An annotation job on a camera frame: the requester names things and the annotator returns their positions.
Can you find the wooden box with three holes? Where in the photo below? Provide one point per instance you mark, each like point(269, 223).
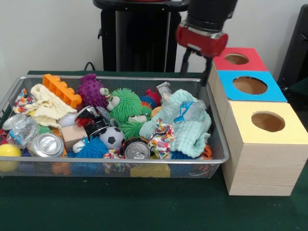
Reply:
point(260, 168)

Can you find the mint green cloth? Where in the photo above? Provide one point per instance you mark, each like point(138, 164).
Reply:
point(192, 134)

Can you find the cream knitted cloth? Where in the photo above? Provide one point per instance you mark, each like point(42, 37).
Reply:
point(48, 106)

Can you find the purple spiky toy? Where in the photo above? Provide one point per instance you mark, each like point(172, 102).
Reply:
point(91, 91)

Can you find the black flat panel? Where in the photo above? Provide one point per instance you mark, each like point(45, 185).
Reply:
point(296, 48)

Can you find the green fuzzy toy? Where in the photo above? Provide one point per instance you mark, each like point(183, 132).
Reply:
point(126, 104)

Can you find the crushed clear plastic bottle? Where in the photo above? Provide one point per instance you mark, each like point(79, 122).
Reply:
point(173, 108)

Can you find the orange toy building block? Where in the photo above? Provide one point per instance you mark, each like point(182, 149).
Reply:
point(60, 89)

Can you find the blue fuzzy toy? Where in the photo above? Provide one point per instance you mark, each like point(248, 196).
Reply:
point(90, 148)

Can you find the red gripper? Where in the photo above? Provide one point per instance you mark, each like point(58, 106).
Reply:
point(202, 42)

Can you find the dark green table cloth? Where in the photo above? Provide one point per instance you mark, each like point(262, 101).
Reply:
point(300, 87)
point(120, 204)

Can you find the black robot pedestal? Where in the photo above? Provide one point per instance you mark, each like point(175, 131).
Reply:
point(134, 36)

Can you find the small soccer ball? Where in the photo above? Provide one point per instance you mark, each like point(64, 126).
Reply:
point(111, 138)

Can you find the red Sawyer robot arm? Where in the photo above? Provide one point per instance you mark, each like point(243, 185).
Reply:
point(209, 9)

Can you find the silver drink can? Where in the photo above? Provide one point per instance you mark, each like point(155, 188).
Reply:
point(47, 145)

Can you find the yellow ball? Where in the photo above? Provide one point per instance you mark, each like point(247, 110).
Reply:
point(9, 151)

